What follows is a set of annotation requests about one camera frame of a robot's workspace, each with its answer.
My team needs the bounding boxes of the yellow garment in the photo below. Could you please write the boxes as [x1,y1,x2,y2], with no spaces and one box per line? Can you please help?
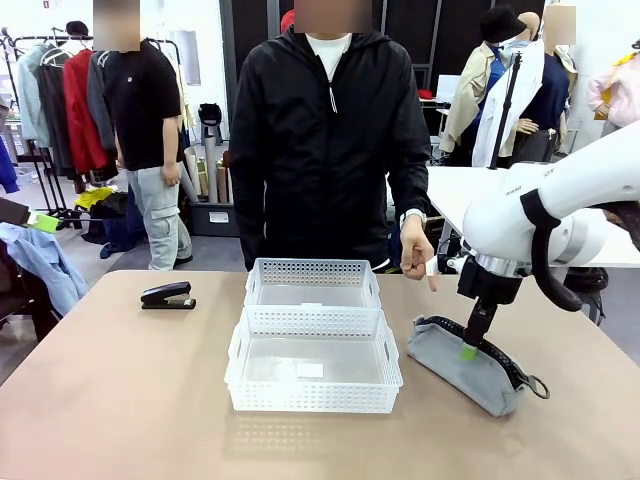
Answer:
[74,187,116,211]

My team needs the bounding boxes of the person in black jacket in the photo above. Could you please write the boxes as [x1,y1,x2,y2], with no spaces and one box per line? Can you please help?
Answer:
[228,19,434,274]

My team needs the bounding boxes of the person's left hand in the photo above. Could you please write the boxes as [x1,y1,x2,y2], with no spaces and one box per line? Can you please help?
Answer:
[399,217,442,294]

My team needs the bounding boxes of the grey leaning tube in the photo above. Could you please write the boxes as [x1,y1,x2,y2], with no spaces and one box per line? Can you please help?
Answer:
[182,147,202,201]

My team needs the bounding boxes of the black stapler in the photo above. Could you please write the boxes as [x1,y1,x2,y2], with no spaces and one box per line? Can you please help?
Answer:
[139,280,198,311]

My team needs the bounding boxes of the white perforated plastic basket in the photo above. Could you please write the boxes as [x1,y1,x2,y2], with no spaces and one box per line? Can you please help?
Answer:
[243,257,384,311]
[223,304,405,415]

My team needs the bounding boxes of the grey zipper pencil pouch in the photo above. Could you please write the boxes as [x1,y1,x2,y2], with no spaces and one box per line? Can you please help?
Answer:
[404,313,551,419]

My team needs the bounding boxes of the mannequin with white coat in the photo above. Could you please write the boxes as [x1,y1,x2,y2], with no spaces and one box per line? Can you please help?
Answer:
[472,12,547,169]

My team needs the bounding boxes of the grey jacket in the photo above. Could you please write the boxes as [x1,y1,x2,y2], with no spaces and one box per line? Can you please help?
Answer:
[87,49,119,151]

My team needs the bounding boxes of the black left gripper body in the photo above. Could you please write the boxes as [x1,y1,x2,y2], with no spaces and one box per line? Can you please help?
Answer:
[0,197,32,227]

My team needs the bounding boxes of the white board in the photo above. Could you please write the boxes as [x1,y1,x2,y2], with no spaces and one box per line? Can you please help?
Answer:
[437,74,467,104]

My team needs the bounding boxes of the tan cardboard tube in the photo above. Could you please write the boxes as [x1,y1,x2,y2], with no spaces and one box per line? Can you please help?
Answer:
[214,159,232,204]

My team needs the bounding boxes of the black bucket hat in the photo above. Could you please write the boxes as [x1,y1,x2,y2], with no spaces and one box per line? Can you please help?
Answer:
[479,5,527,45]

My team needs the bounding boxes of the grey storage bin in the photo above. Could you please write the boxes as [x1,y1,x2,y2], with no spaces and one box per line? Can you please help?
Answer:
[188,199,241,237]

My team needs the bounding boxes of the grey upright tube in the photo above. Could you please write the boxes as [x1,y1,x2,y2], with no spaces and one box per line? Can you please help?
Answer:
[202,135,220,204]

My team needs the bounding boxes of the red jacket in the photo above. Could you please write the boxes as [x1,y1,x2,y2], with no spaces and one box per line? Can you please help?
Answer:
[62,48,119,174]

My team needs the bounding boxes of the bystander in black t-shirt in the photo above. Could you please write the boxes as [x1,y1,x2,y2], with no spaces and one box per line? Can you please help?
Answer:
[92,0,194,274]

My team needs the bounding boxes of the black stool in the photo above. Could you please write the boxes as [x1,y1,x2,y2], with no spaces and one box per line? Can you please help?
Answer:
[198,103,224,146]

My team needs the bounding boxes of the person's right forearm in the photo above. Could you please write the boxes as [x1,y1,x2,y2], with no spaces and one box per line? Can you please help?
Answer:
[229,159,266,272]

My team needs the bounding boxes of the royal blue garment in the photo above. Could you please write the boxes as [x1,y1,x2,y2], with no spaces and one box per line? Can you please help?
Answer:
[0,134,20,194]

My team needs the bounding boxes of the dark grey hanging garment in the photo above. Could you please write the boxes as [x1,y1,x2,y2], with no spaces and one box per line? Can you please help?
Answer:
[37,62,76,176]

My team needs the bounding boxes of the black metal clothes rack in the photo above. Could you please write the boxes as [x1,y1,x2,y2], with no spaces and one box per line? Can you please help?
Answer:
[0,34,181,231]

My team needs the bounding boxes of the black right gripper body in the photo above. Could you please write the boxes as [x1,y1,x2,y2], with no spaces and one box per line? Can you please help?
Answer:
[456,253,524,307]

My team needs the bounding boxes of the pink garment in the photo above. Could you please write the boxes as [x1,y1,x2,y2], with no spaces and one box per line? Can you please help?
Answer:
[587,54,640,126]

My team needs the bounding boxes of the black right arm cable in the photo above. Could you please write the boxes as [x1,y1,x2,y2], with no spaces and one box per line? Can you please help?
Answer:
[519,189,640,314]

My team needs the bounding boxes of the dark clothes pile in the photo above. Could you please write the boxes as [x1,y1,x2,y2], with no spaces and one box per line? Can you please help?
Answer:
[82,189,151,260]

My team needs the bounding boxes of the person's left forearm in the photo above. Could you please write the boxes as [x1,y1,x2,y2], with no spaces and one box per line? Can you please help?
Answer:
[394,144,432,214]

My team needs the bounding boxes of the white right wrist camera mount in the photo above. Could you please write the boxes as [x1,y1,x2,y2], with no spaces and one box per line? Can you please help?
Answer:
[434,252,469,275]

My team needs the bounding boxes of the mannequin with beige coat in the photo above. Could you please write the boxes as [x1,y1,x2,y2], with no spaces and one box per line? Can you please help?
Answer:
[439,9,526,169]

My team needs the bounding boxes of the light teal jacket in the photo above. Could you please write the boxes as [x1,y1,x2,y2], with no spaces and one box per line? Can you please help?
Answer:
[17,42,51,149]

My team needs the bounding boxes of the white table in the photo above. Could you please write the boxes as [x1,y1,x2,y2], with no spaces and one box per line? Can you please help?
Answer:
[427,164,640,269]

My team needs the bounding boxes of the white framed wall panel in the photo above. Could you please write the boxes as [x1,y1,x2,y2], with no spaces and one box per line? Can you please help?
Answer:
[169,29,201,87]

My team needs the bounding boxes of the black tripod pole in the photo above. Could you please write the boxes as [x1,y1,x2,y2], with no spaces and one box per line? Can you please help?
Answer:
[488,52,524,171]

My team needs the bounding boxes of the mannequin with navy top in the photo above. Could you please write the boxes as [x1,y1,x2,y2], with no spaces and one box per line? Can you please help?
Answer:
[524,4,579,166]

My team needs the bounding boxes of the light blue shirt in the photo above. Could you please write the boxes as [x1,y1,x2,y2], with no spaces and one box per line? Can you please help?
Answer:
[0,222,89,316]

